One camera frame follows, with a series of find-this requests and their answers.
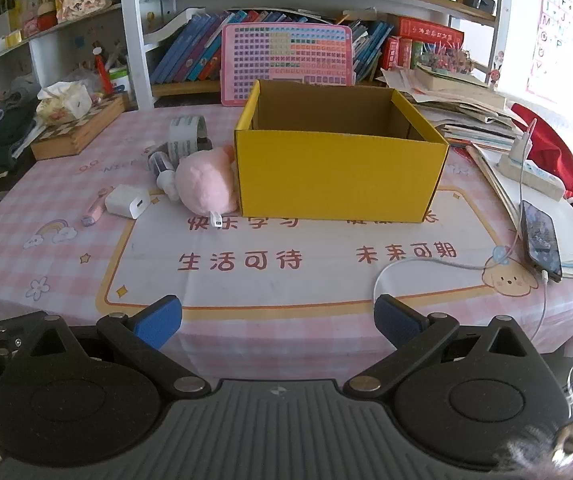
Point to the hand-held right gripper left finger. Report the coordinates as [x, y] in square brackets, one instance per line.
[159, 322]

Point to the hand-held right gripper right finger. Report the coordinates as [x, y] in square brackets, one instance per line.
[396, 322]

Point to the white charger adapter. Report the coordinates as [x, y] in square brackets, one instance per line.
[126, 201]

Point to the pink plush toy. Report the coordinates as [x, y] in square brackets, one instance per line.
[201, 182]

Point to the yellow cardboard box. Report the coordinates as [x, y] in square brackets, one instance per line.
[336, 175]

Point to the white green tape roll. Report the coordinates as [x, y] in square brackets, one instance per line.
[184, 140]

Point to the pink checkered table mat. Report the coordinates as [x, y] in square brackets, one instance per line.
[266, 285]

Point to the small pink pen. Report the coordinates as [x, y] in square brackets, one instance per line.
[94, 209]

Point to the dark green cloth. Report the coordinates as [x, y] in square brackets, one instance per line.
[1, 142]

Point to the small bottle white cap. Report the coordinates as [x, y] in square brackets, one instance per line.
[162, 166]

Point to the black smartphone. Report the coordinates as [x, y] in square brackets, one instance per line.
[541, 240]

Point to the wooden chess box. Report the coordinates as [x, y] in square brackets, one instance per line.
[81, 132]

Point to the white power strip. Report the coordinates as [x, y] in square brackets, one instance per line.
[534, 177]

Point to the floral tissue pack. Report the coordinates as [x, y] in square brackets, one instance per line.
[64, 102]

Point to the white plug adapter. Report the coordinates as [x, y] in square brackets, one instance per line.
[520, 147]

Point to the stack of papers and books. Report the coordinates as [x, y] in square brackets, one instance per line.
[456, 105]

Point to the red cloth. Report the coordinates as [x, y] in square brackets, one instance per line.
[561, 155]

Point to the green white jar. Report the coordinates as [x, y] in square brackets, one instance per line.
[119, 81]

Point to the small red book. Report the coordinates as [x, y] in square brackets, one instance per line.
[390, 54]
[406, 54]

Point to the colourful paper flowers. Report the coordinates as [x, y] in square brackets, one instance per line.
[441, 57]

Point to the row of blue books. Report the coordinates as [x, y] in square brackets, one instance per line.
[186, 50]

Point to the white bookshelf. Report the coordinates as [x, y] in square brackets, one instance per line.
[129, 35]

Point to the thick red book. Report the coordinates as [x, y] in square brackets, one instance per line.
[429, 31]

